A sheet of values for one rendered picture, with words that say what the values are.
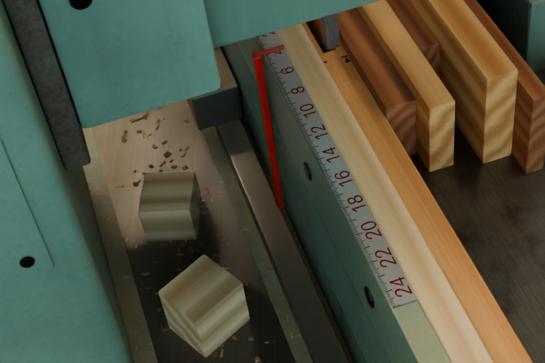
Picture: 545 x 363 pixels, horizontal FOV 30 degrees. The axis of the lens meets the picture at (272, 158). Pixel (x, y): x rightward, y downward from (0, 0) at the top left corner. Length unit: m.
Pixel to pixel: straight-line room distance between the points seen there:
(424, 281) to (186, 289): 0.20
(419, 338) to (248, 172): 0.31
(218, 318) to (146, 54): 0.21
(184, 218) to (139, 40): 0.24
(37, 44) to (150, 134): 0.34
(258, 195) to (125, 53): 0.25
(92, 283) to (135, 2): 0.17
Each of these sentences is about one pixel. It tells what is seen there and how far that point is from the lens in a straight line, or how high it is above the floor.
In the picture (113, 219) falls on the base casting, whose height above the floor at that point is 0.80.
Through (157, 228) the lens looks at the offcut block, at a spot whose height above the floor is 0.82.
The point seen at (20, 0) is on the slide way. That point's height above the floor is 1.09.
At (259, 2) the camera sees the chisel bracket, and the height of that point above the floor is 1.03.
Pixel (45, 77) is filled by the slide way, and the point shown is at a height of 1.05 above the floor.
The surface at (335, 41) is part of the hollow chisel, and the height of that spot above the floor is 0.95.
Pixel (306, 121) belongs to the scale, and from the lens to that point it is 0.60.
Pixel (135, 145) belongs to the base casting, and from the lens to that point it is 0.83.
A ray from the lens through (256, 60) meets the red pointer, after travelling 0.64.
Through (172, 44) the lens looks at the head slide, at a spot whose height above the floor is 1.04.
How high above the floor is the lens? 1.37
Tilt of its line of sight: 46 degrees down
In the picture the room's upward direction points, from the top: 9 degrees counter-clockwise
